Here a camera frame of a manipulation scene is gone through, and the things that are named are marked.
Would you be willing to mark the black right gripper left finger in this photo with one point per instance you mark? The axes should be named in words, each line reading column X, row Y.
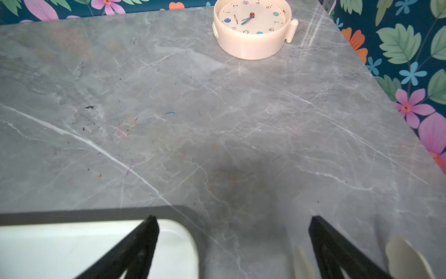
column 131, row 258

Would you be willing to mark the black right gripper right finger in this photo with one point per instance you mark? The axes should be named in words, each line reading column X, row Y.
column 336, row 256

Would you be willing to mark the white plastic tray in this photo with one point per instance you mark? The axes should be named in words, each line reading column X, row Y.
column 65, row 250

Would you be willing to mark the pink round clock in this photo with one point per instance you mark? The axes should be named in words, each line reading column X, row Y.
column 253, row 30

